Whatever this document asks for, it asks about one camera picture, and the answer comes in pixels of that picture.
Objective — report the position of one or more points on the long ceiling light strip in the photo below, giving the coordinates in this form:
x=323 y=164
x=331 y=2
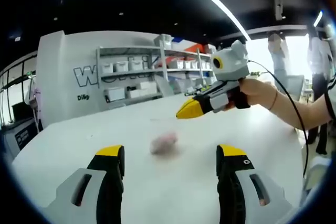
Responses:
x=231 y=15

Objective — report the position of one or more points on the person's right hand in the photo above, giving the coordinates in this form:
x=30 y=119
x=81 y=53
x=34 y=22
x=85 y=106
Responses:
x=258 y=93

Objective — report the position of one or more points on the short ceiling light strip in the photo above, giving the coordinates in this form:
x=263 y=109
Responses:
x=318 y=19

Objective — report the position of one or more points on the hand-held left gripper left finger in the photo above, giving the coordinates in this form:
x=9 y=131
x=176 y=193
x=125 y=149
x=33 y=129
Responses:
x=110 y=187

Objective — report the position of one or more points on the pale grey chair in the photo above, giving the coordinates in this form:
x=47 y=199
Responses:
x=317 y=174

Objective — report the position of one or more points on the grey cabinet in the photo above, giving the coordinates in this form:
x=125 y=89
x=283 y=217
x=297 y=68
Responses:
x=23 y=134

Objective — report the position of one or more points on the white sleeve with black trim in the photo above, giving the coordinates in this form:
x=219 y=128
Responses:
x=333 y=98

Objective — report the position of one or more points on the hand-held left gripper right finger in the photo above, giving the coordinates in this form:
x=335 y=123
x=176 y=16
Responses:
x=231 y=192

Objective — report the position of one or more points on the thin wrist band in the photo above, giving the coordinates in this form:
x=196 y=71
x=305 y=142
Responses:
x=274 y=100

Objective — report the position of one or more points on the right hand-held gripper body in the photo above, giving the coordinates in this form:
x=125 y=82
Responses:
x=231 y=64

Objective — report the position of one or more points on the group of spare grippers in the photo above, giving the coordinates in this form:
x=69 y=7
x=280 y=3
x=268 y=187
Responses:
x=197 y=90

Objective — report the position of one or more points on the pale pink cloth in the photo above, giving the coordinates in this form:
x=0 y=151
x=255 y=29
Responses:
x=36 y=98

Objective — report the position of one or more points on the black monitor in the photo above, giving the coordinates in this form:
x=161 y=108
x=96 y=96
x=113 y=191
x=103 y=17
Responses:
x=22 y=111

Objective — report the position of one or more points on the grey metal shelf rack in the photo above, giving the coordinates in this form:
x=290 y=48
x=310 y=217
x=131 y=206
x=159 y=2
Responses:
x=165 y=61

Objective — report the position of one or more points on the clear resealable bag pink contents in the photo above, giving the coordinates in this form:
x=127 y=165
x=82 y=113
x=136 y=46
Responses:
x=164 y=142

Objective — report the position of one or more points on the rows of white storage boxes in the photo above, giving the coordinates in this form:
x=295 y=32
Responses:
x=120 y=66

